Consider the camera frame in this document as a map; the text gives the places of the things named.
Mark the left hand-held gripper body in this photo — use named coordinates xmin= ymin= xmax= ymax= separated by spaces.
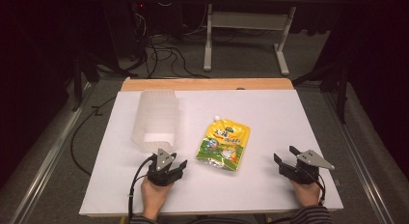
xmin=147 ymin=148 xmax=185 ymax=187

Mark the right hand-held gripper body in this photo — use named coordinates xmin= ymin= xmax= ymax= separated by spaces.
xmin=278 ymin=149 xmax=336 ymax=185

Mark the person's right hand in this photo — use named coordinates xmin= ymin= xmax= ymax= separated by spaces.
xmin=289 ymin=178 xmax=322 ymax=208

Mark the person's left hand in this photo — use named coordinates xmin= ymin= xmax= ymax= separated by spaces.
xmin=140 ymin=177 xmax=176 ymax=219

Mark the white board table cover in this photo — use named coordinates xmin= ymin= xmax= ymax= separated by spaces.
xmin=78 ymin=89 xmax=344 ymax=217

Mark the translucent white plastic container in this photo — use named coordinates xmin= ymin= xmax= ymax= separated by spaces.
xmin=130 ymin=89 xmax=180 ymax=154

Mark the yellow spouted refill pouch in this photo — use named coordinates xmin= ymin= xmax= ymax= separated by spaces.
xmin=195 ymin=115 xmax=252 ymax=173

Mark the black metal stand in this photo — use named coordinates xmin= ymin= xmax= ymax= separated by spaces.
xmin=70 ymin=51 xmax=129 ymax=113
xmin=290 ymin=54 xmax=353 ymax=126

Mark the dark computer equipment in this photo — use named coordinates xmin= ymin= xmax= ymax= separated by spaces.
xmin=105 ymin=0 xmax=184 ymax=63

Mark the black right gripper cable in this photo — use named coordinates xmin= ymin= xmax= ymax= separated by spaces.
xmin=315 ymin=176 xmax=327 ymax=207

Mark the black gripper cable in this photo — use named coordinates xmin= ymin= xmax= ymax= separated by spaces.
xmin=126 ymin=154 xmax=157 ymax=224
xmin=315 ymin=176 xmax=327 ymax=207

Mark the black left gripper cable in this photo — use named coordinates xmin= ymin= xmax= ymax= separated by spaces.
xmin=126 ymin=154 xmax=157 ymax=224

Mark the grey metal floor rail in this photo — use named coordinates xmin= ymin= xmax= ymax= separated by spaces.
xmin=0 ymin=81 xmax=95 ymax=224
xmin=322 ymin=91 xmax=392 ymax=224

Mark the black floor cable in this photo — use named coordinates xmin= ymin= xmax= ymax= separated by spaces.
xmin=69 ymin=96 xmax=116 ymax=178

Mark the tangle of black floor cables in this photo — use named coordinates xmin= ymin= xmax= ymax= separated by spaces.
xmin=129 ymin=1 xmax=211 ymax=79

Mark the white metal desk frame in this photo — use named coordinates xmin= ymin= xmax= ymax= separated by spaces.
xmin=203 ymin=3 xmax=297 ymax=77

